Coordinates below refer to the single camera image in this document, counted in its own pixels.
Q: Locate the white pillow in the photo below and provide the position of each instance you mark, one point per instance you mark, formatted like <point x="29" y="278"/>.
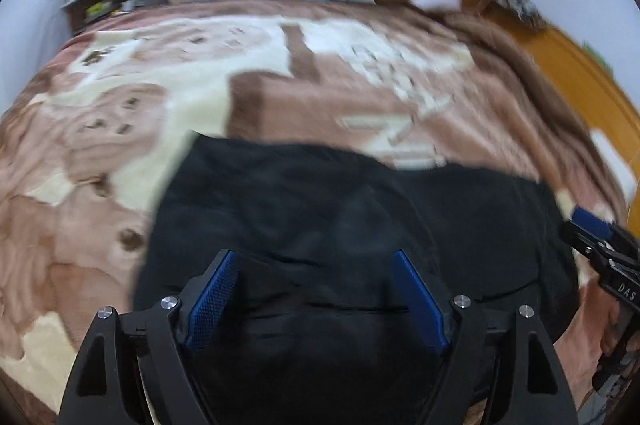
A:
<point x="622" y="172"/>

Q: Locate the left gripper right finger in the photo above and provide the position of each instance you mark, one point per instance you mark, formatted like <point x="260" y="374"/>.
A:
<point x="428" y="302"/>

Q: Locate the brown bear print blanket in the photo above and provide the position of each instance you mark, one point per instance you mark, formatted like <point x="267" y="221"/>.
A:
<point x="90" y="146"/>

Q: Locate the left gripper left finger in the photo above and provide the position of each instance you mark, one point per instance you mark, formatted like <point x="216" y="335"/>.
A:
<point x="203" y="300"/>

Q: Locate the black quilted jacket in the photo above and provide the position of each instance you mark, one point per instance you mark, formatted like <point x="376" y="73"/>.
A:
<point x="316" y="331"/>

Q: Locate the power strip with wires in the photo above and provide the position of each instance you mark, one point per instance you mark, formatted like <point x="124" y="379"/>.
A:
<point x="524" y="11"/>

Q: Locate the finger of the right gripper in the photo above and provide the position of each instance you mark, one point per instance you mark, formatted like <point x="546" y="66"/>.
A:
<point x="592" y="224"/>

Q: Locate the wooden headboard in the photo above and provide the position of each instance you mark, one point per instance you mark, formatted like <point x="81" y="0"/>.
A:
<point x="582" y="81"/>

